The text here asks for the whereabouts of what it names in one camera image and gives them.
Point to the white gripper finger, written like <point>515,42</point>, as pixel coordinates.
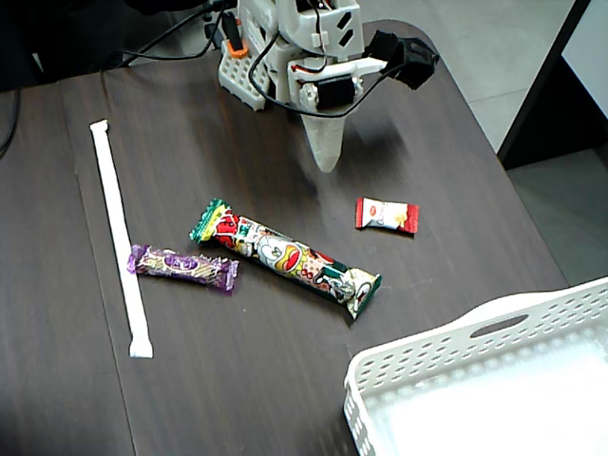
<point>325,142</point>

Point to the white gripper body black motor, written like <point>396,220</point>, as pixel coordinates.
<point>333,93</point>

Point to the small red white candy packet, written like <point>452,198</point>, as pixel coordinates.
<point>387,216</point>

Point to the white grid robot base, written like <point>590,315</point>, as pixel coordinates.
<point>237,76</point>

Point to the purple wrapped candy bar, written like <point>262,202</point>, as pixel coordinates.
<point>183,267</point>

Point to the white perforated plastic tray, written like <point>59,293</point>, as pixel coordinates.
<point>427,351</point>

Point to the orange black clamp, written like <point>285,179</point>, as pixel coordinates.
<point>236,45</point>

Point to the long colourful cartoon snack stick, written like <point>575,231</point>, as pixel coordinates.
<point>285,256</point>

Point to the white paper wrapped straw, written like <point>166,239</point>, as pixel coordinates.
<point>116,223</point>

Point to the person in dark clothes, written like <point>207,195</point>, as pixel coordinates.
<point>57,38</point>

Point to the black taped wrist camera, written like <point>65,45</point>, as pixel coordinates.
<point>408,57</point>

